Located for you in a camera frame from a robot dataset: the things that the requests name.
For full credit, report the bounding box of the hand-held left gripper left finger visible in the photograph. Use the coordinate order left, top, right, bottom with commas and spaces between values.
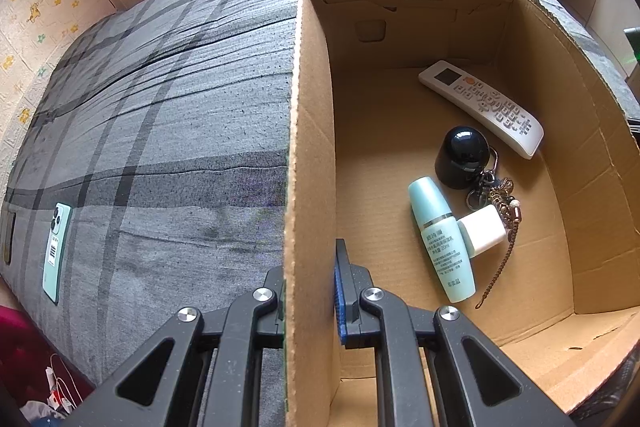
55, 266, 285, 427

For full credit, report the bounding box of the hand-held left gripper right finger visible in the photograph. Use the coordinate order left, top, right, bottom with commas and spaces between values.
334, 239, 576, 427

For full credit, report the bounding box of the light green lotion bottle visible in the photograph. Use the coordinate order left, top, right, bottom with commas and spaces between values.
407, 176, 476, 304

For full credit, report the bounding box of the small white charger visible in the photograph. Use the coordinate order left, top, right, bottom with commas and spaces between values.
457, 205, 507, 259

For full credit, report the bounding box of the white remote control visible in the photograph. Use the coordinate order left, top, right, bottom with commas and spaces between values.
418, 60, 545, 160

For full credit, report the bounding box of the cardboard box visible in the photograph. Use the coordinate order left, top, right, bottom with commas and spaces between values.
282, 0, 640, 427

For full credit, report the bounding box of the black round-top jar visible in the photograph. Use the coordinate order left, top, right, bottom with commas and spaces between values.
434, 125, 491, 192

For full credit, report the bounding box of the beaded keychain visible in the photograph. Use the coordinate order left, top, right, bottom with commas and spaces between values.
466, 147, 523, 310

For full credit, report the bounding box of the green smartphone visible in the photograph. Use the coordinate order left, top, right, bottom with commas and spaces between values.
41, 202, 72, 306

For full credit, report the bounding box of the dark red cloth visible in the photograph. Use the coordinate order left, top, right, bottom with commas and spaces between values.
0, 304, 96, 427

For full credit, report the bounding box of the black flat object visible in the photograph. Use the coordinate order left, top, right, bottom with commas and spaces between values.
0, 212, 17, 265

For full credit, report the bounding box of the white cable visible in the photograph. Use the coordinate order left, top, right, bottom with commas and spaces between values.
45, 352, 81, 413

